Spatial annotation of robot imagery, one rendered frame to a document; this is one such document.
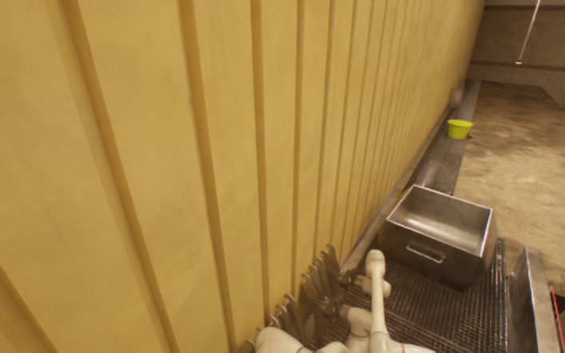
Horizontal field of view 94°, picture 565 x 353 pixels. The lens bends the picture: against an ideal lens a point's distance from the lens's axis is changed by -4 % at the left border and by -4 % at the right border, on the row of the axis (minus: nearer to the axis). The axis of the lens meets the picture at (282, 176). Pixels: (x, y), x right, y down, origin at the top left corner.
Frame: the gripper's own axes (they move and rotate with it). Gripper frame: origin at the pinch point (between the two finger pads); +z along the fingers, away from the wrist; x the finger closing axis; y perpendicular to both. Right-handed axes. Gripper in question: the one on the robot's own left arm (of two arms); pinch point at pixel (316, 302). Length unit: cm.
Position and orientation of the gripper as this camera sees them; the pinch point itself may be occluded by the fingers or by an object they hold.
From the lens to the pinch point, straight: 188.9
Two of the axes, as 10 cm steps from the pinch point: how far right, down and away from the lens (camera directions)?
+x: 5.7, -3.8, 7.3
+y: 1.8, 9.2, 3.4
